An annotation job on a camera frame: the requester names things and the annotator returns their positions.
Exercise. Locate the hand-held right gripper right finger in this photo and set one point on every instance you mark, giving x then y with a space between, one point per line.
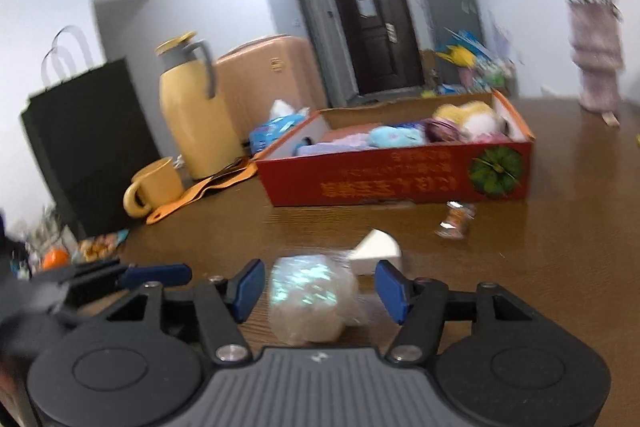
392 294

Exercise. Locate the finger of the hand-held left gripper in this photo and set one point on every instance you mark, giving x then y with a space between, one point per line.
155 276

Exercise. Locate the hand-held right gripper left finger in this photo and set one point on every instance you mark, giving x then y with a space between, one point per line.
250 288

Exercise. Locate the red cardboard box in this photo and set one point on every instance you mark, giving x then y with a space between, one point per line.
380 179

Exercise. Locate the pink striped roll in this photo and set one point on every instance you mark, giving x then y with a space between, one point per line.
442 130

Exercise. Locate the white wedge-shaped packet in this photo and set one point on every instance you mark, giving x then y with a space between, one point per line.
377 249

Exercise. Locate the orange fruit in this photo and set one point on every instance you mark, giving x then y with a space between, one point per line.
55 259

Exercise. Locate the snack packet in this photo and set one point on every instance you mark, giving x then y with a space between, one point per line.
100 247

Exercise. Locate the yellow mug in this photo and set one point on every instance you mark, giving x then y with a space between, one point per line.
160 184

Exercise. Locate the orange cloth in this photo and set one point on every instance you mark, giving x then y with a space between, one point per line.
200 192

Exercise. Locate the small clear snack wrapper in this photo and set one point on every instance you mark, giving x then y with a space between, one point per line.
455 219

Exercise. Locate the black paper bag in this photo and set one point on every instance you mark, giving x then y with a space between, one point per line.
90 142

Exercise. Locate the blue tissue pack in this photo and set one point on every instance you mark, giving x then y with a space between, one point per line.
275 129

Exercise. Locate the yellow thermos jug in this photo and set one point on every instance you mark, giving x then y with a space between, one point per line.
195 117

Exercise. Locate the yellow plush toy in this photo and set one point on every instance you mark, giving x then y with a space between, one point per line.
475 117

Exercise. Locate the pink suitcase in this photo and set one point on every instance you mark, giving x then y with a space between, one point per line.
265 82

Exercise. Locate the pile of colourful toys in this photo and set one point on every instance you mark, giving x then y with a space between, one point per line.
475 62

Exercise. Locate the dark brown door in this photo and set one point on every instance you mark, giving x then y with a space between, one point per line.
375 37

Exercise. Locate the small wooden piece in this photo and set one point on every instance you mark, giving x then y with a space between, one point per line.
611 118

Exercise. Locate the grey refrigerator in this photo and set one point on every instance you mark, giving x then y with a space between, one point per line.
450 7

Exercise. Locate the pale ribbed vase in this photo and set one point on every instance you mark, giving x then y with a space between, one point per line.
597 62

